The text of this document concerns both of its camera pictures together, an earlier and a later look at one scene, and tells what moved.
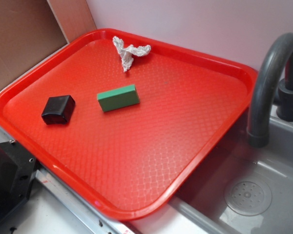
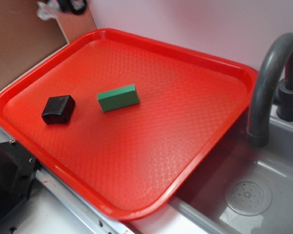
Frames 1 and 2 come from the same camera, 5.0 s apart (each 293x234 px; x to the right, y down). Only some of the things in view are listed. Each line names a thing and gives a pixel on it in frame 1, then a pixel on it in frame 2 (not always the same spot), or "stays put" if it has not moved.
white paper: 126,54 to 47,10
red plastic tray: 127,122 stays put
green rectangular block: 118,98 stays put
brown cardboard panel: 23,31 stays put
